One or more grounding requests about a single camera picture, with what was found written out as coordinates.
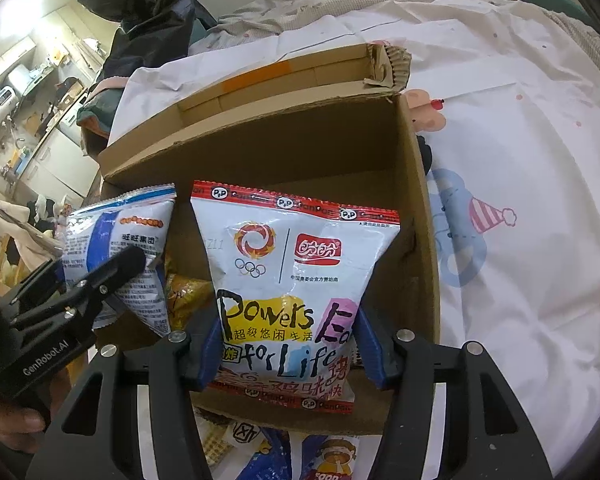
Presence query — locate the cartoon face snack packet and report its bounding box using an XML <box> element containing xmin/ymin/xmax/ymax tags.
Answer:
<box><xmin>300</xmin><ymin>432</ymin><xmax>376</xmax><ymax>480</ymax></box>

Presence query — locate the floral quilt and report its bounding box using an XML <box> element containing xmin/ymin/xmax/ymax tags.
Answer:
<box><xmin>215</xmin><ymin>0</ymin><xmax>461</xmax><ymax>46</ymax></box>

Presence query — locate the dark blue snack packet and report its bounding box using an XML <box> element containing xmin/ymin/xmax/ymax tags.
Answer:
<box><xmin>245</xmin><ymin>427</ymin><xmax>293</xmax><ymax>480</ymax></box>

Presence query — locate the white red-edged snack bag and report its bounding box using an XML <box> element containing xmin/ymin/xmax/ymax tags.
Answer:
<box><xmin>189</xmin><ymin>180</ymin><xmax>402</xmax><ymax>413</ymax></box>

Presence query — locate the dark green cloth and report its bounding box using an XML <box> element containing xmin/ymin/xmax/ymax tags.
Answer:
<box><xmin>75</xmin><ymin>74</ymin><xmax>131</xmax><ymax>141</ymax></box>

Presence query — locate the waffle pattern snack packet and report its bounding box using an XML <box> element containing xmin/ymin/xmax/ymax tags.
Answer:
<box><xmin>195</xmin><ymin>407</ymin><xmax>266</xmax><ymax>468</ymax></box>

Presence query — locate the yellow snack packet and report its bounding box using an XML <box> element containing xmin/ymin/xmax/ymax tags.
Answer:
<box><xmin>165</xmin><ymin>270</ymin><xmax>218</xmax><ymax>333</ymax></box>

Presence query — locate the white cabinet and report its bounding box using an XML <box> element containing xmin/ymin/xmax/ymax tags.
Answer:
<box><xmin>25</xmin><ymin>105</ymin><xmax>101</xmax><ymax>201</ymax></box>

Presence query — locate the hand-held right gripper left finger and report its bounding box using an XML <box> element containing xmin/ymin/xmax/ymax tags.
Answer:
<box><xmin>40</xmin><ymin>305</ymin><xmax>226</xmax><ymax>480</ymax></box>

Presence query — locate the white printed bedsheet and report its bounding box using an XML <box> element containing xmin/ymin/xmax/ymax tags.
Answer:
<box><xmin>107</xmin><ymin>0</ymin><xmax>600</xmax><ymax>480</ymax></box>

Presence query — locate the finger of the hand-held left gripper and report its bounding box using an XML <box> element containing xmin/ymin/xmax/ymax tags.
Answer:
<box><xmin>12</xmin><ymin>246</ymin><xmax>148</xmax><ymax>344</ymax></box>
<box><xmin>0</xmin><ymin>265</ymin><xmax>68</xmax><ymax>319</ymax></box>

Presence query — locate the blue white snack packet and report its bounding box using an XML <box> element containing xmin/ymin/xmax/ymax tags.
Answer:
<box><xmin>60</xmin><ymin>183</ymin><xmax>177</xmax><ymax>338</ymax></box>

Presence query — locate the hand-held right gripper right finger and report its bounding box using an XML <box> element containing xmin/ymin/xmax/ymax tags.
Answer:
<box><xmin>355</xmin><ymin>305</ymin><xmax>556</xmax><ymax>480</ymax></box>

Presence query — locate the cardboard box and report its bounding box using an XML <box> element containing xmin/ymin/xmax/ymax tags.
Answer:
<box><xmin>96</xmin><ymin>42</ymin><xmax>442</xmax><ymax>436</ymax></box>

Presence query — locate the small black object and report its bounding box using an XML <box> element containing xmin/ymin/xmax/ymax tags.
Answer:
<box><xmin>416</xmin><ymin>134</ymin><xmax>434</xmax><ymax>172</ymax></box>

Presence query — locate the black shiny jacket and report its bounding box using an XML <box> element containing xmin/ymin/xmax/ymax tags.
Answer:
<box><xmin>62</xmin><ymin>0</ymin><xmax>218</xmax><ymax>81</ymax></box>

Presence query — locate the person's left hand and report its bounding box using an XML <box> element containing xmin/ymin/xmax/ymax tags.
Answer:
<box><xmin>0</xmin><ymin>399</ymin><xmax>54</xmax><ymax>443</ymax></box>

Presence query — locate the beige cloth pile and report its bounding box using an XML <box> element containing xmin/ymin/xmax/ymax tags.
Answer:
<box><xmin>0</xmin><ymin>199</ymin><xmax>66</xmax><ymax>263</ymax></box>

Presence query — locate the white appliance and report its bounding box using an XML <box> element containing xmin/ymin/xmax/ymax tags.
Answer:
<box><xmin>0</xmin><ymin>85</ymin><xmax>21</xmax><ymax>131</ymax></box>

